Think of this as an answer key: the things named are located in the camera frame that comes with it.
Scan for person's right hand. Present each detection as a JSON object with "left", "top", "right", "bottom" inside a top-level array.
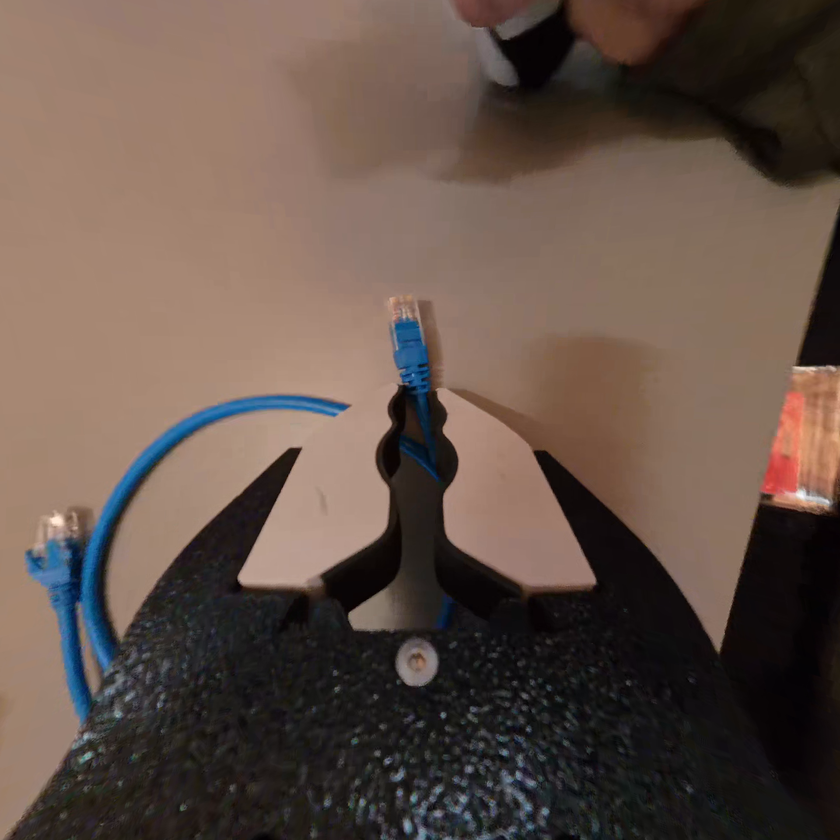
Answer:
[{"left": 453, "top": 0, "right": 703, "bottom": 68}]

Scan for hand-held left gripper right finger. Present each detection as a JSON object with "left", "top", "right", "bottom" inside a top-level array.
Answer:
[{"left": 433, "top": 387, "right": 598, "bottom": 602}]

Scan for blue ethernet cable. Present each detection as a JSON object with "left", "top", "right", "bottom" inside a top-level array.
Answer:
[{"left": 25, "top": 295, "right": 460, "bottom": 726}]

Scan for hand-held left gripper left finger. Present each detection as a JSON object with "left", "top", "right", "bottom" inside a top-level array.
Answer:
[{"left": 236, "top": 384, "right": 403, "bottom": 598}]

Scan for person's right forearm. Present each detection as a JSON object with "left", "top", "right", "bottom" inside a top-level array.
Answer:
[{"left": 630, "top": 0, "right": 840, "bottom": 188}]

